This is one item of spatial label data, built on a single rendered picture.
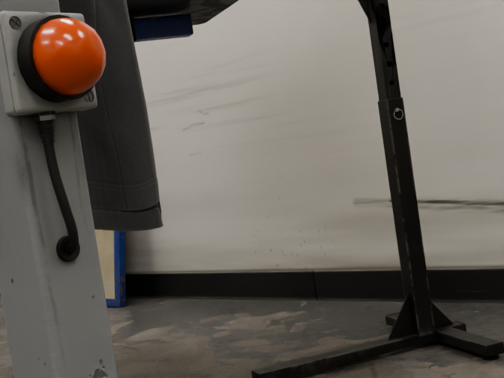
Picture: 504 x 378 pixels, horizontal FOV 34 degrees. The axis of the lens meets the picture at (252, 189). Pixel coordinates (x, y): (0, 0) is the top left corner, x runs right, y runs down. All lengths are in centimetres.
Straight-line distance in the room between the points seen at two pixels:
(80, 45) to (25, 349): 16
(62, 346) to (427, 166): 233
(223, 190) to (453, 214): 98
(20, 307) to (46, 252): 4
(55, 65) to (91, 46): 2
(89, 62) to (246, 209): 279
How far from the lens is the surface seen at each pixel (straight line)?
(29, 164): 42
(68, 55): 40
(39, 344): 44
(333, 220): 293
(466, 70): 263
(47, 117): 42
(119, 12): 87
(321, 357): 213
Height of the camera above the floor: 59
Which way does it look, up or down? 3 degrees down
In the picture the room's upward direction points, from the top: 8 degrees counter-clockwise
